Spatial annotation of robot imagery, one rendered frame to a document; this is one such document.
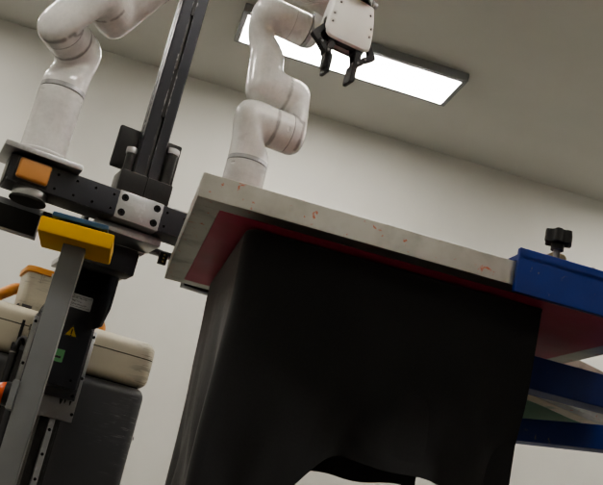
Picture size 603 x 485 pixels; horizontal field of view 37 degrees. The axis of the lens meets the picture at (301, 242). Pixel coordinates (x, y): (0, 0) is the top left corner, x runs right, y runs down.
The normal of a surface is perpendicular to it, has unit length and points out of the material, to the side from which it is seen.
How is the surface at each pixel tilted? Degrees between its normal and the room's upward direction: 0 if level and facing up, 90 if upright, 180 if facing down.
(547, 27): 180
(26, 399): 90
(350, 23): 92
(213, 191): 90
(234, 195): 90
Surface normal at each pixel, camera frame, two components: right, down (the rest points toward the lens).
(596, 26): -0.21, 0.93
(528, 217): 0.22, -0.23
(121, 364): 0.44, -0.17
